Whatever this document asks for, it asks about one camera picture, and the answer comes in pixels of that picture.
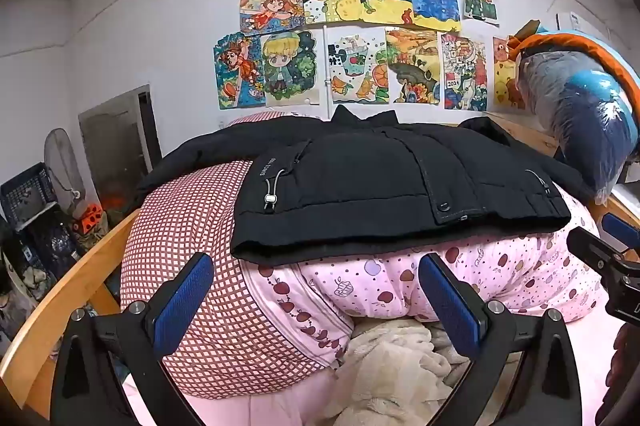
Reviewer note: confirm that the blond boy drawing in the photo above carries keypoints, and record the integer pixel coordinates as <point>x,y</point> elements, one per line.
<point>287,66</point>

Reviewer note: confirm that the black padded jacket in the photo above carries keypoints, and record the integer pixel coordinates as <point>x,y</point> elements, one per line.
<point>350,186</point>

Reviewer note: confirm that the turtle and oranges drawing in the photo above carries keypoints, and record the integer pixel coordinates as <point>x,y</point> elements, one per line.
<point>357,66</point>

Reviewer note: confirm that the pink fruit print quilt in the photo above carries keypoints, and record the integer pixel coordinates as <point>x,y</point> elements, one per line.
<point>380,288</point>

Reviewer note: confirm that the pile of dark clutter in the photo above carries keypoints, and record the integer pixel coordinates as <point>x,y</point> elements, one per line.
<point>35,266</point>

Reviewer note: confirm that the blue bedding in plastic bag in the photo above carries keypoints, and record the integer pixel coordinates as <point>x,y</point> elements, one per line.
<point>575,116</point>

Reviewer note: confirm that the autumn landscape drawing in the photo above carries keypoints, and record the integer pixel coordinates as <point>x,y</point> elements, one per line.
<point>412,66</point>

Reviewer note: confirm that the buildings and animals drawing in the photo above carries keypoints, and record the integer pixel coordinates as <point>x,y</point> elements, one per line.
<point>462,71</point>

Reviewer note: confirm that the yellow chick drawing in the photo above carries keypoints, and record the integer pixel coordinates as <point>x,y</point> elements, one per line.
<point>505,76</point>

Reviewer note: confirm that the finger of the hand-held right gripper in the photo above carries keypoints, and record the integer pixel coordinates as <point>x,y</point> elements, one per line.
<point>622,228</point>
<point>592,248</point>

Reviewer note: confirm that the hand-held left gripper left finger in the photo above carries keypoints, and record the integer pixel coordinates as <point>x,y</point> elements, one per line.
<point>182,298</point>

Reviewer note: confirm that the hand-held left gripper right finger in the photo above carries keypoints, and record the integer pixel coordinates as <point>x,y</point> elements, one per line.
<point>452,303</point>

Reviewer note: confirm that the orange and blue quilt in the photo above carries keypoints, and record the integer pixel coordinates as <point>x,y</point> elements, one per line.
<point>567,40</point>

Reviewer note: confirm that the girl on blue drawing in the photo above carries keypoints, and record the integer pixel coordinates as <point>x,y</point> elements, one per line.
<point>237,71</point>

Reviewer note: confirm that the grey standing fan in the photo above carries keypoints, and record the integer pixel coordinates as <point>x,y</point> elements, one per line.
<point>62,161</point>

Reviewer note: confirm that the orange toy block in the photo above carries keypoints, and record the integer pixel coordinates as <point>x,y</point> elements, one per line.
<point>86,220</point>

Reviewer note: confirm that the dark blue plastic crate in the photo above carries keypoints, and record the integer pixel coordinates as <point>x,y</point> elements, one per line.
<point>27,196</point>

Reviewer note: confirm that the cream fleece blanket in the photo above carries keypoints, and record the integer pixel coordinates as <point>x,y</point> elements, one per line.
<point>390,371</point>

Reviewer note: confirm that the grey metal door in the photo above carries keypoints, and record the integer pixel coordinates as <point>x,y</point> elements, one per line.
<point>112,141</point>

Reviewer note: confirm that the wooden bed frame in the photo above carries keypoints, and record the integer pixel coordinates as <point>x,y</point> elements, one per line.
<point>45,326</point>

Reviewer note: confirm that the orange haired girl drawing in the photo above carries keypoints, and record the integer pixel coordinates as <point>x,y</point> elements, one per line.
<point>270,8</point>

